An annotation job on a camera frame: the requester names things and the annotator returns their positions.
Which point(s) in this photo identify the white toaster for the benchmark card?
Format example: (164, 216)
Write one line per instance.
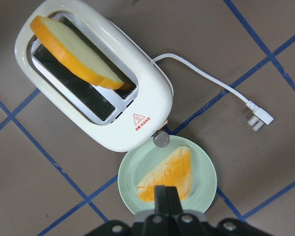
(119, 120)

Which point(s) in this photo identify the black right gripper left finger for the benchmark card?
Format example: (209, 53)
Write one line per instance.
(160, 200)

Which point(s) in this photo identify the bread slice in toaster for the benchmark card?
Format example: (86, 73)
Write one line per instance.
(73, 53)

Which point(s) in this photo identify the triangular toast on plate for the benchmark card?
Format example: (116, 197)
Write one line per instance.
(173, 171)

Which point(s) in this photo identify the light green plate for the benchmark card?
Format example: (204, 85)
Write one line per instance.
(138, 162)

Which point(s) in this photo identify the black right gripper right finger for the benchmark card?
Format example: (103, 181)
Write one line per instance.
(173, 201)

